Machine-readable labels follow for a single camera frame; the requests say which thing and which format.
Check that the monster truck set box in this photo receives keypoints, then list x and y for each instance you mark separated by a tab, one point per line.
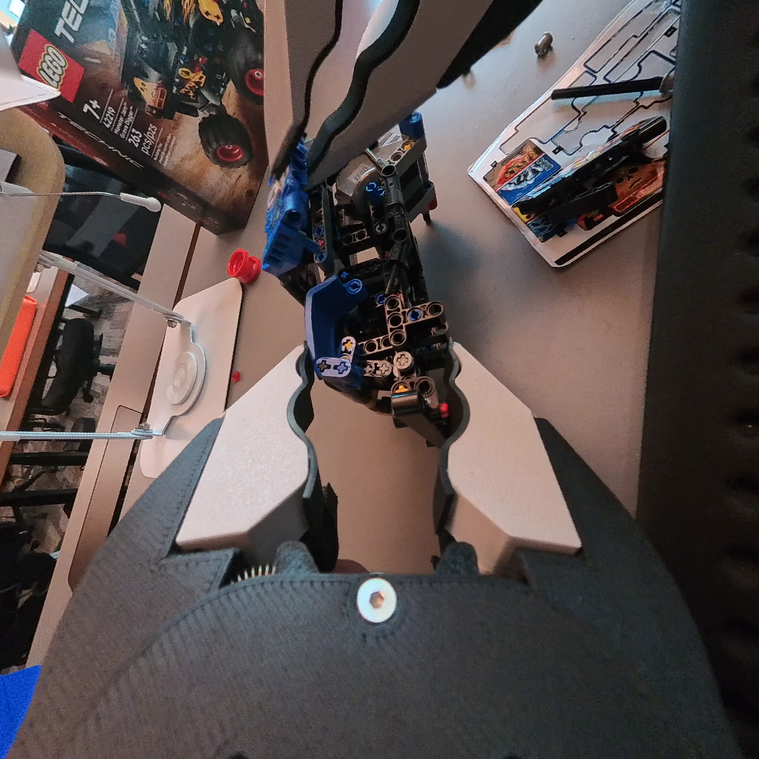
118	148

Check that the wooden book stand tray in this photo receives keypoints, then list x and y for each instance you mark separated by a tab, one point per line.
50	178

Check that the blue brick assembly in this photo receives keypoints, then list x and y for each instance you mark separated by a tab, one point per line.
287	219

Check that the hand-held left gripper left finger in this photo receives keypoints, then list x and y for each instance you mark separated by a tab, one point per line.
249	474

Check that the black blue brick truck model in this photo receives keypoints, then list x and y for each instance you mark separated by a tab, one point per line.
379	284

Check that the red wheel hub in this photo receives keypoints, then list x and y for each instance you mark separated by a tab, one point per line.
244	265

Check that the white book stand base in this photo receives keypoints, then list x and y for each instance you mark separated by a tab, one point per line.
219	332

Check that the black office chair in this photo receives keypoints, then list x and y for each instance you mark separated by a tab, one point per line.
71	367

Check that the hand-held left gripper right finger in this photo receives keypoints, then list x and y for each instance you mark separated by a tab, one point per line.
510	474

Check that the black skull sticker panel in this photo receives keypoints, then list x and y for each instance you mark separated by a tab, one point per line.
587	178

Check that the blue bin with tag label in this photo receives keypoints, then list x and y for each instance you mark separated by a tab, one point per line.
18	711

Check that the black dotted mat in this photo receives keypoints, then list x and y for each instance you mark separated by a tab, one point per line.
711	356

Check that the sticker sheet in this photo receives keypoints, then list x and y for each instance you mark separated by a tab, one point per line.
593	71

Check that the orange plastic case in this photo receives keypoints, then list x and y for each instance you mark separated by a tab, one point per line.
18	350

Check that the long black axle grey end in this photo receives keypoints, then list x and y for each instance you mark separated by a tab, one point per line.
605	89

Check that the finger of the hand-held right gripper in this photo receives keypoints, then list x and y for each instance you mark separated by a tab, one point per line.
415	47
290	59

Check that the white bush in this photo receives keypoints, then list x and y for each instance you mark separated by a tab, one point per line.
542	44

